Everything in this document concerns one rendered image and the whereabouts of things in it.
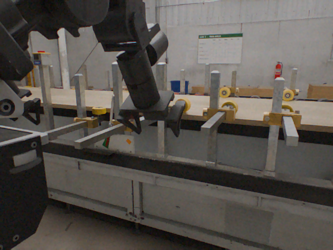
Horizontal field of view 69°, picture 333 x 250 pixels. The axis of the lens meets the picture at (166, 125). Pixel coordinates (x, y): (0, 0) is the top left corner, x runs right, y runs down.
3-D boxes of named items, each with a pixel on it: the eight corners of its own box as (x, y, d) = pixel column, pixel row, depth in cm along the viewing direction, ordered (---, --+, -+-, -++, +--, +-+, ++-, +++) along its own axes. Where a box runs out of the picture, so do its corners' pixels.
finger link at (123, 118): (137, 122, 61) (125, 92, 55) (163, 124, 58) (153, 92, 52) (126, 142, 57) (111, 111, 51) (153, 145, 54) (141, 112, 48)
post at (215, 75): (213, 176, 112) (219, 70, 100) (206, 175, 113) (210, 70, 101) (215, 173, 115) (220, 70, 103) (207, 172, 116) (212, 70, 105)
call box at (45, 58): (42, 66, 136) (40, 52, 134) (33, 66, 139) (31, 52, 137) (52, 66, 142) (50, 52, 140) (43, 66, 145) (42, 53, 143)
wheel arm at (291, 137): (298, 147, 68) (300, 134, 67) (284, 145, 69) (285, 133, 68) (288, 114, 112) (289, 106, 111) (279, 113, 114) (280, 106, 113)
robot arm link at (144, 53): (107, 56, 42) (134, 55, 39) (126, 38, 46) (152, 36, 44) (121, 89, 46) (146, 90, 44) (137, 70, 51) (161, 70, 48)
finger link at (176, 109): (162, 124, 58) (152, 92, 52) (191, 125, 56) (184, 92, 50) (152, 144, 54) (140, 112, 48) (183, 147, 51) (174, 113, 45)
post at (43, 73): (51, 141, 148) (42, 65, 137) (45, 140, 150) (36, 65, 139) (57, 139, 152) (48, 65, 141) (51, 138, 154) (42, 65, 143)
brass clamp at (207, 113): (233, 122, 101) (234, 110, 100) (201, 119, 106) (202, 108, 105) (235, 119, 107) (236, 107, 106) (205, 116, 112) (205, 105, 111)
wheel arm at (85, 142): (81, 151, 95) (80, 141, 94) (74, 150, 96) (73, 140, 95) (136, 126, 134) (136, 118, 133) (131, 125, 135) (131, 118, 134)
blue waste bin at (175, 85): (185, 107, 678) (186, 81, 660) (166, 105, 700) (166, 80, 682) (192, 104, 730) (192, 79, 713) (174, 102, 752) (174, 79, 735)
